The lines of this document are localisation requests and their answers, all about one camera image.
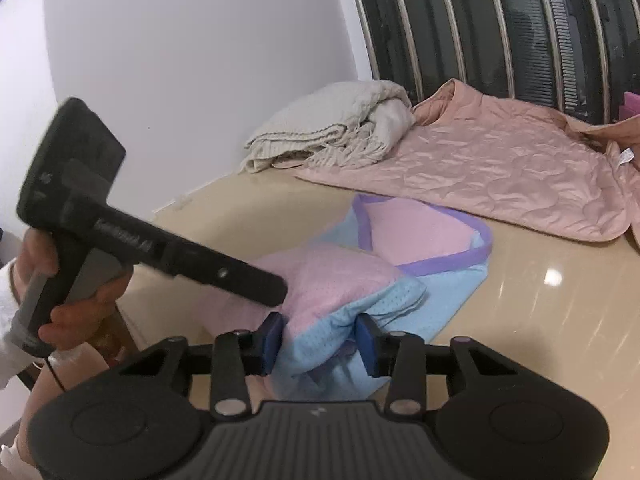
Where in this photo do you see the pink blue mesh garment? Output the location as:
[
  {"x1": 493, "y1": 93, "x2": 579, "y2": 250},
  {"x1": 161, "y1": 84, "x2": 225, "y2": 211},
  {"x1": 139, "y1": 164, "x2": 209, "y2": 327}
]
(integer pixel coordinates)
[{"x1": 192, "y1": 193, "x2": 494, "y2": 403}]

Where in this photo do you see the person's left hand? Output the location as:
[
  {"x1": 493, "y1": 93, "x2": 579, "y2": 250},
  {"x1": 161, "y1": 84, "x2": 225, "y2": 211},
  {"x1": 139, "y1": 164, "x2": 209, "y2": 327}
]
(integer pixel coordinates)
[{"x1": 13, "y1": 226, "x2": 136, "y2": 346}]

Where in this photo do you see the pink quilted jacket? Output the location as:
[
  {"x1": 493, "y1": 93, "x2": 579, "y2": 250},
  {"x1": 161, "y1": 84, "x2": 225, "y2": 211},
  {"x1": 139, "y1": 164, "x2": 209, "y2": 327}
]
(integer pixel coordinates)
[{"x1": 291, "y1": 79, "x2": 639, "y2": 243}]

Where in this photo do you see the cream knitted fringed blanket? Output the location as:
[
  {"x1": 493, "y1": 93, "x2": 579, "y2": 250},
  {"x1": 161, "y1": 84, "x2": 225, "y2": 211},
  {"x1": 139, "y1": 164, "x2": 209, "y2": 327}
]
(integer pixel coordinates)
[{"x1": 241, "y1": 80, "x2": 416, "y2": 174}]

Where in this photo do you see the magenta pink box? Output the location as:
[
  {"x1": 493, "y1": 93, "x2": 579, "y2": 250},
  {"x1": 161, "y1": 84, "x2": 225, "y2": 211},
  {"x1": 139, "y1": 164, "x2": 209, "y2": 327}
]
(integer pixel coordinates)
[{"x1": 618, "y1": 91, "x2": 640, "y2": 120}]

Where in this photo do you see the metal window railing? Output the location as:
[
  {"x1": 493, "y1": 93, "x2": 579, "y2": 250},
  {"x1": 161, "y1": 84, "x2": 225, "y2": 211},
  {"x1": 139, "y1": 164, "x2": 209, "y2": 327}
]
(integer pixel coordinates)
[{"x1": 355, "y1": 0, "x2": 639, "y2": 124}]

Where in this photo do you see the black cable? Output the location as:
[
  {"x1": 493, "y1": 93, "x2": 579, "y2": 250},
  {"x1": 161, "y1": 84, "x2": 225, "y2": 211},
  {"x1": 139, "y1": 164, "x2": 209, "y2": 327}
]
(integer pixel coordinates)
[{"x1": 41, "y1": 353, "x2": 68, "y2": 396}]

